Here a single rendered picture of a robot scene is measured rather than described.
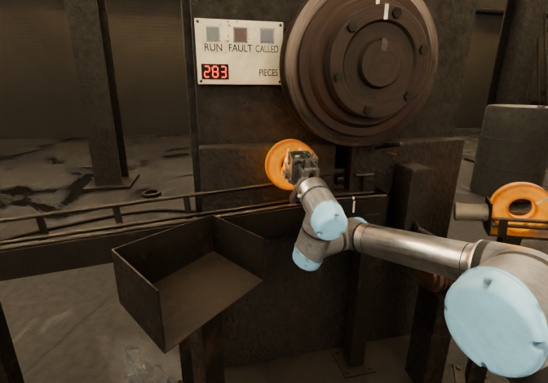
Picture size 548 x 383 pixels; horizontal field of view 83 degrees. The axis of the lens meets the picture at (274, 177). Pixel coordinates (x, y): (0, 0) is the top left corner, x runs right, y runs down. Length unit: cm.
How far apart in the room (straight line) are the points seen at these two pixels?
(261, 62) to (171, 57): 603
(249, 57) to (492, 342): 86
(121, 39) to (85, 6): 360
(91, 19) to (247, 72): 270
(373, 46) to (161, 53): 633
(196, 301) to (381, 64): 73
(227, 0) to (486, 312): 94
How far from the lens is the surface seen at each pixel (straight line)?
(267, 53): 102
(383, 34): 92
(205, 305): 75
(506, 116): 358
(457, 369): 158
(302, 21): 91
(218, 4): 104
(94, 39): 356
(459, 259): 67
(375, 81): 88
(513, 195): 118
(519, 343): 49
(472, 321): 51
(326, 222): 65
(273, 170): 94
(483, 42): 974
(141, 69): 707
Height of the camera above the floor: 106
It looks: 17 degrees down
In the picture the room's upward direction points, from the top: straight up
